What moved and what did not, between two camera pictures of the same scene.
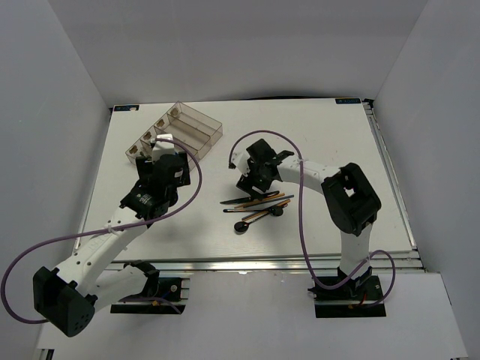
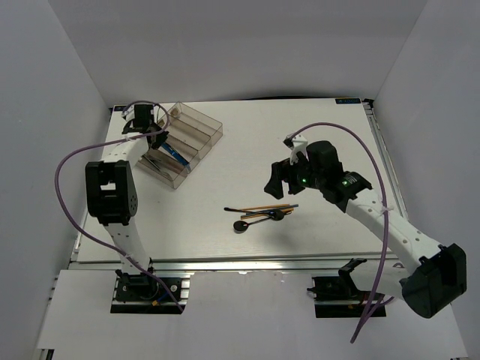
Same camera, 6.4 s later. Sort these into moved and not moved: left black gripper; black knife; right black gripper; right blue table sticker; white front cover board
Moved: black knife; right black gripper; left black gripper
Not moved: white front cover board; right blue table sticker
